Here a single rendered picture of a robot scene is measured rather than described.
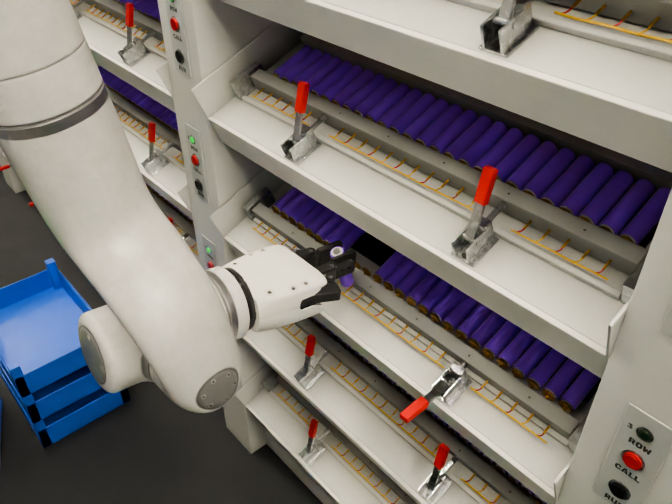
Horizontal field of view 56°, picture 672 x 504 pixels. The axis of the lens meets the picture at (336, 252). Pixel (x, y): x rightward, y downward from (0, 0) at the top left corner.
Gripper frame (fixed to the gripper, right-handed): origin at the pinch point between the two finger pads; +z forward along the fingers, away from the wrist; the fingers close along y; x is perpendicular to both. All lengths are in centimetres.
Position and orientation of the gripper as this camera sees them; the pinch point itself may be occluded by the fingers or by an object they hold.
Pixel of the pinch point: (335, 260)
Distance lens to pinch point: 80.1
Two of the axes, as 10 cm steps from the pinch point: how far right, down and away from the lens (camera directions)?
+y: 6.6, 4.5, -6.0
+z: 7.4, -2.8, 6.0
